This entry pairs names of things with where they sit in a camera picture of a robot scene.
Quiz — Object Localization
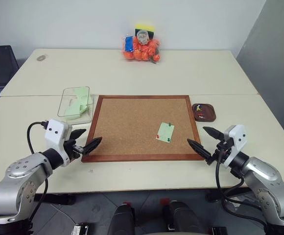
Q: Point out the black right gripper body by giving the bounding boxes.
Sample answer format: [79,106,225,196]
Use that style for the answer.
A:
[206,140,231,166]

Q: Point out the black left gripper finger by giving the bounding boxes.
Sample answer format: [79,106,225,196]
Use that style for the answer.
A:
[81,137,103,156]
[70,128,87,141]

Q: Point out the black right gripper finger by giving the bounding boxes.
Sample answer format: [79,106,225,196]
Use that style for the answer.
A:
[202,126,225,141]
[186,138,212,162]

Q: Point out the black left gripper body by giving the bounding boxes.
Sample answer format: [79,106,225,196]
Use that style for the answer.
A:
[63,138,84,161]

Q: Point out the light green paper note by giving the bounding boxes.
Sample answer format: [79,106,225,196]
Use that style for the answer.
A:
[154,122,176,143]

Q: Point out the wood-framed cork board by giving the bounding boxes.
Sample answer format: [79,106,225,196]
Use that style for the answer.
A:
[81,94,205,163]

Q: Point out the brown tray with pushpins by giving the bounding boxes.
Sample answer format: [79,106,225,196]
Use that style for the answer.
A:
[191,103,217,122]

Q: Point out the clear plastic container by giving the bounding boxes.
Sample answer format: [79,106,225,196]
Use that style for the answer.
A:
[57,85,95,123]

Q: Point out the dark rounded shape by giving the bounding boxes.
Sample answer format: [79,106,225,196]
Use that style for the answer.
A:
[162,200,208,235]
[107,202,136,235]

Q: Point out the plastic bag of oranges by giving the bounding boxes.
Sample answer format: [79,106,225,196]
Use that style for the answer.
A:
[120,33,163,65]

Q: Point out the clear round jar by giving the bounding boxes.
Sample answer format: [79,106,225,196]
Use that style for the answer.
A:
[136,29,150,46]

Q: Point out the yellow and black sponge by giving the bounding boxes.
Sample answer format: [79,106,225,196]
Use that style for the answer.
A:
[134,23,156,40]

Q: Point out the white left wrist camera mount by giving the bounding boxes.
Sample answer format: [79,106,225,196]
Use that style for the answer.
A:
[45,118,73,167]

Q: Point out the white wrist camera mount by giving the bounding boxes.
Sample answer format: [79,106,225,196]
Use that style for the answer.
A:
[221,124,248,168]
[45,118,73,167]

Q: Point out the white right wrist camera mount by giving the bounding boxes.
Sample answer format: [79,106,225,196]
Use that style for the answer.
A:
[221,124,248,168]

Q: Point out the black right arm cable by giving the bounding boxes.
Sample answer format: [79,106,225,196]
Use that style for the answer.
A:
[214,145,268,226]

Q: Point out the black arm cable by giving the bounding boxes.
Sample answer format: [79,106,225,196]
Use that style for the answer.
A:
[26,120,48,221]
[214,145,268,226]

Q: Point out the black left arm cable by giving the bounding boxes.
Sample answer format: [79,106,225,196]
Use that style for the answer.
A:
[26,120,48,221]

